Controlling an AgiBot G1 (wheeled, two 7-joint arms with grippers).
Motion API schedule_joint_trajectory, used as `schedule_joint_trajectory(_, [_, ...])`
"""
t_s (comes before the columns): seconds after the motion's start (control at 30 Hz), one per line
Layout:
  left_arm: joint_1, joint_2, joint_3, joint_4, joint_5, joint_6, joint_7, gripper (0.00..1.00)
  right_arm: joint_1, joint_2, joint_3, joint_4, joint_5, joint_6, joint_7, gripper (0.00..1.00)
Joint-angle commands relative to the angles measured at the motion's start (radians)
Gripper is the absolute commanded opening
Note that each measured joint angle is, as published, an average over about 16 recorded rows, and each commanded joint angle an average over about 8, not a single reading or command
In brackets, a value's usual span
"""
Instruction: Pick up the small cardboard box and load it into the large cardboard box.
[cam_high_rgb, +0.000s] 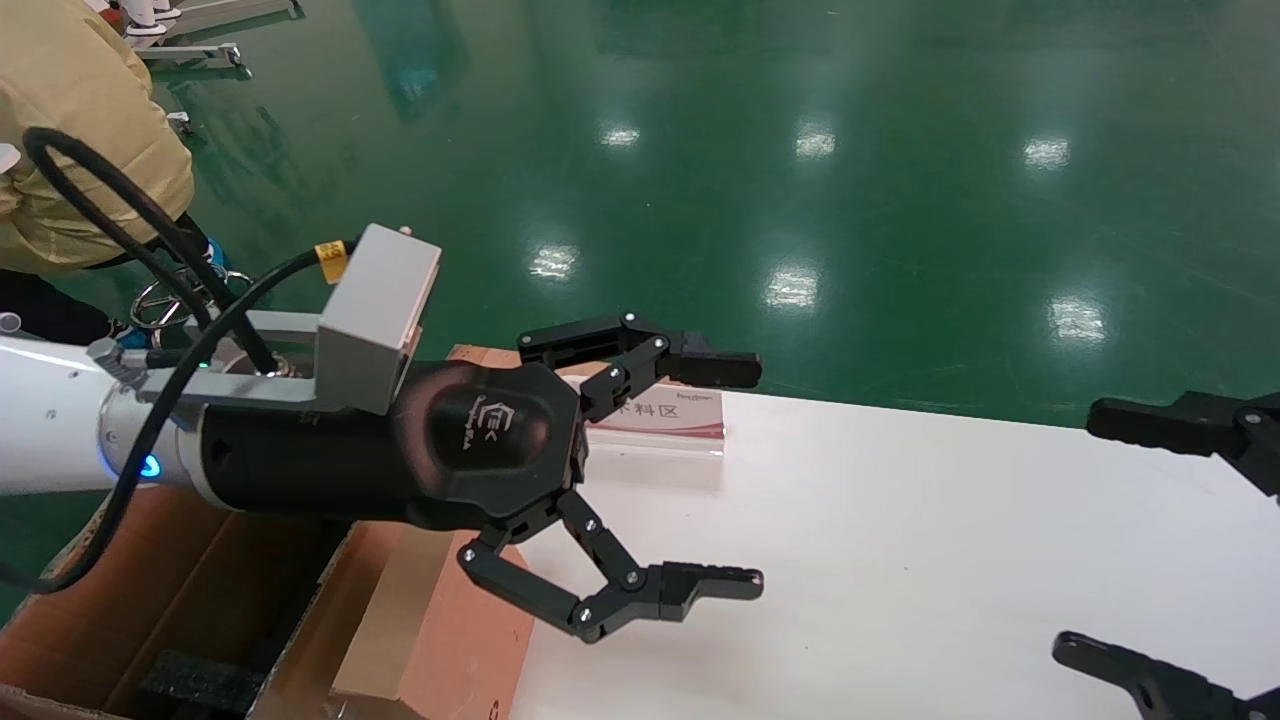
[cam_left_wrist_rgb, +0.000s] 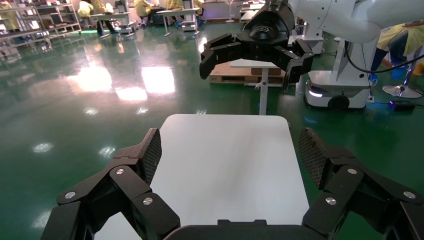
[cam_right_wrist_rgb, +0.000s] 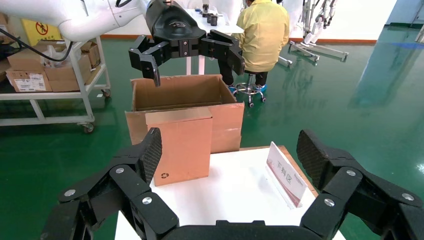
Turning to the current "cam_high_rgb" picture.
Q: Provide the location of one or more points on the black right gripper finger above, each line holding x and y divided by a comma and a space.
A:
1160, 685
1200, 425

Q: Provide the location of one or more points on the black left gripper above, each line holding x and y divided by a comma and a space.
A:
450, 440

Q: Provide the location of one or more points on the small cardboard box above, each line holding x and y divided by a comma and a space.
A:
460, 640

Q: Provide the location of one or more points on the large cardboard box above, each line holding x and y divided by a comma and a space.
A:
150, 590

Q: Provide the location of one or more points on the acrylic sign with Chinese text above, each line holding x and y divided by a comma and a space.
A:
670, 415

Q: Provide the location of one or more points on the blue shoe cover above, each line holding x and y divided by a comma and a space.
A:
213, 252

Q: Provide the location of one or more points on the black foam block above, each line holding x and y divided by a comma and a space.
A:
200, 685

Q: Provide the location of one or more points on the chrome stool base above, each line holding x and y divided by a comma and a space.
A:
165, 300

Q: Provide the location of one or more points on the white wheeled stand base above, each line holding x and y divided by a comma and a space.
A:
190, 50

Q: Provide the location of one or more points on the person in yellow jacket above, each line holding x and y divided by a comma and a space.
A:
80, 120

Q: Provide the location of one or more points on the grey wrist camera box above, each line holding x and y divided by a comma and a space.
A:
375, 310

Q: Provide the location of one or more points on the silver camera mount bracket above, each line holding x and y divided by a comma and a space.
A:
260, 385

